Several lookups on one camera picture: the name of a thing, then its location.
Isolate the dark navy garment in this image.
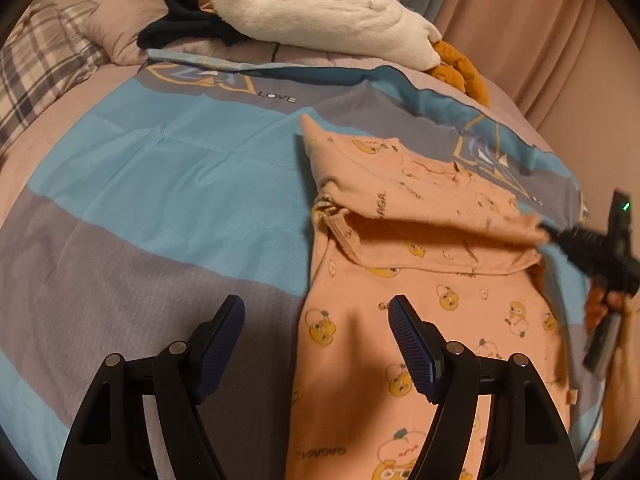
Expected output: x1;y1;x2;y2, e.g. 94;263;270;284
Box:
137;0;251;52

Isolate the pink cartoon print garment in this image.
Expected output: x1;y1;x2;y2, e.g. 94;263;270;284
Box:
285;114;581;480

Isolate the pink curtain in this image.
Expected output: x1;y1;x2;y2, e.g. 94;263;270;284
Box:
435;0;640;161

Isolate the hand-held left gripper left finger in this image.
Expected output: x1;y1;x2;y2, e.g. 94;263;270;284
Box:
56;294;247;480

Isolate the white fluffy blanket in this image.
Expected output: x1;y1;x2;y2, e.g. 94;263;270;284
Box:
212;0;443;72

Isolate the plaid pillow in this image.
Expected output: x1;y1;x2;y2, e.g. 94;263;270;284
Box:
0;0;108;156

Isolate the pink bed sheet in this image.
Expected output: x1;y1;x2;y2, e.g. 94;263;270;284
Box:
0;60;151;241

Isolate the orange plush toy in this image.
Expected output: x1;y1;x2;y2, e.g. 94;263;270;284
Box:
425;40;491;107

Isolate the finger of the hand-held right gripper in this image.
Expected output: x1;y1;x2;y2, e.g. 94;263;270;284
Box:
540;224;598;273

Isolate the person's right hand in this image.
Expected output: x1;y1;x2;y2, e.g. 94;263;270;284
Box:
586;284;635;333

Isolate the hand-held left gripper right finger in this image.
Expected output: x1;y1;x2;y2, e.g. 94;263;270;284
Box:
387;294;583;480

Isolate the blue grey patterned blanket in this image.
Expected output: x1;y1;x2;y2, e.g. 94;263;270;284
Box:
0;50;608;480

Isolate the person's right forearm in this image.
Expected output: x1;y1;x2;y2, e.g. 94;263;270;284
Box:
606;310;640;463

